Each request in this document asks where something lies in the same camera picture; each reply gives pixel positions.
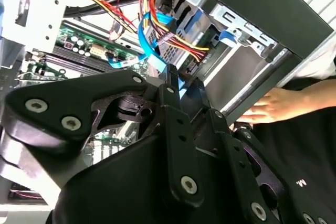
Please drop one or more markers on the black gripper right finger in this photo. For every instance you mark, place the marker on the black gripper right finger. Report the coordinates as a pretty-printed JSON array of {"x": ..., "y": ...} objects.
[{"x": 236, "y": 166}]

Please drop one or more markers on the person's right hand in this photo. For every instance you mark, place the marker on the person's right hand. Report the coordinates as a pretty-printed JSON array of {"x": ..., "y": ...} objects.
[{"x": 278, "y": 106}]

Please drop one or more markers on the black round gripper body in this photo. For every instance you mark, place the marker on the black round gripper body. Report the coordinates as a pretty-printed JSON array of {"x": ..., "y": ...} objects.
[{"x": 118, "y": 190}]

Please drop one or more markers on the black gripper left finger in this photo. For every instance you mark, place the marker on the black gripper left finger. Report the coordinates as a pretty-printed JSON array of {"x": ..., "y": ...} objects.
[{"x": 78, "y": 95}]

